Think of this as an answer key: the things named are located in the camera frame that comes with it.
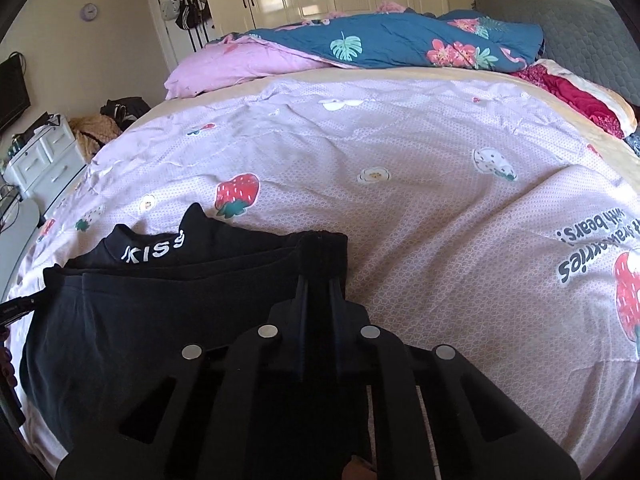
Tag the black striped hanging bag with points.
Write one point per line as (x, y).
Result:
(186, 12)

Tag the grey quilted headboard cushion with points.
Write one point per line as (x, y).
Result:
(585, 35)

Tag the blue grey patterned cloth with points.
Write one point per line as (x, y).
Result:
(634, 145)

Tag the white round table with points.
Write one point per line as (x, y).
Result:
(17, 240)

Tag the black shirt with orange patches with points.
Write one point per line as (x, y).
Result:
(125, 335)

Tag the round wall clock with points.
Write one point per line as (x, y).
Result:
(89, 11)

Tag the blue floral quilt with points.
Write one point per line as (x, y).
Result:
(390, 35)

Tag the pink strawberry print bed sheet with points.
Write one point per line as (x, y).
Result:
(400, 210)

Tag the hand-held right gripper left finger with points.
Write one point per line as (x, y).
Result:
(301, 320)

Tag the brown cloth heap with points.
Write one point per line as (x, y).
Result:
(95, 132)

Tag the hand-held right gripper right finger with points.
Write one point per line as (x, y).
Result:
(334, 320)

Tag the pink pillow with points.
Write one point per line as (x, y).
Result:
(240, 62)

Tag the black television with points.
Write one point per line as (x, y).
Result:
(12, 92)

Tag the grey hanging bag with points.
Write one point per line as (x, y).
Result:
(202, 5)

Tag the white hanging bag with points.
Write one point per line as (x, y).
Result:
(170, 8)

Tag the red blanket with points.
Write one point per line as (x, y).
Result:
(575, 95)

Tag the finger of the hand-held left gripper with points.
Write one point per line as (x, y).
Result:
(15, 309)

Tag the white door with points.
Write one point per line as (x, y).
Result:
(160, 45)

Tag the white drawer cabinet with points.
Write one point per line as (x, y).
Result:
(45, 155)

